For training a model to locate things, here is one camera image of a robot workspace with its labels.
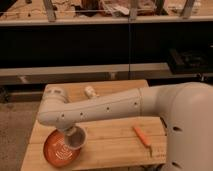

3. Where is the grey ceramic cup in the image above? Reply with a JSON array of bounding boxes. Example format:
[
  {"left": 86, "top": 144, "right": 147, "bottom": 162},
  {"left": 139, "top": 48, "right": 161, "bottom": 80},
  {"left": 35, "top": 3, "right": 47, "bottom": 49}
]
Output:
[{"left": 64, "top": 126, "right": 87, "bottom": 150}]

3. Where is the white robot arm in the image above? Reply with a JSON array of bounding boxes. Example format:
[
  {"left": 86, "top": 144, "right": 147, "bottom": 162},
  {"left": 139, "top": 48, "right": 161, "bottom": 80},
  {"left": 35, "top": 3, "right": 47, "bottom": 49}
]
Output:
[{"left": 37, "top": 87, "right": 166, "bottom": 134}]

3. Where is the orange ceramic bowl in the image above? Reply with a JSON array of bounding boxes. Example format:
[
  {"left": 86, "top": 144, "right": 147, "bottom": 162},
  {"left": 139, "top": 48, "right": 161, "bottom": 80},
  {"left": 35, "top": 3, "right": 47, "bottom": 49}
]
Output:
[{"left": 43, "top": 130, "right": 80, "bottom": 168}]

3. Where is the small white bottle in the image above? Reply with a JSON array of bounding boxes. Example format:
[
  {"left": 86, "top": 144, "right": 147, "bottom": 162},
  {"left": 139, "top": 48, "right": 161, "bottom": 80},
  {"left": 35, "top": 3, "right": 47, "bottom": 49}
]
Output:
[{"left": 84, "top": 86, "right": 98, "bottom": 99}]

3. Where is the long metal shelf rack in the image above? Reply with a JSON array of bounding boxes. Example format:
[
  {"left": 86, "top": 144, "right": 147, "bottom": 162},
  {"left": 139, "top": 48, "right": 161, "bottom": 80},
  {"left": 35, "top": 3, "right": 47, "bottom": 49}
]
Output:
[{"left": 0, "top": 0, "right": 213, "bottom": 85}]

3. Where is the black cable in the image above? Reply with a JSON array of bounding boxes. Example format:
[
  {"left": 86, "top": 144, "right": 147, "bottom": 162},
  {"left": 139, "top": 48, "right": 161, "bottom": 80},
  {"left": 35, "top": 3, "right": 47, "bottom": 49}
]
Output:
[{"left": 161, "top": 119, "right": 168, "bottom": 130}]

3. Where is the orange handled fork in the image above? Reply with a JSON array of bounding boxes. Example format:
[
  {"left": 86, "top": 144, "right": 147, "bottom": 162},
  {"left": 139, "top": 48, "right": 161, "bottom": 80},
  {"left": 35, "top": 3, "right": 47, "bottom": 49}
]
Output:
[{"left": 133, "top": 126, "right": 152, "bottom": 153}]

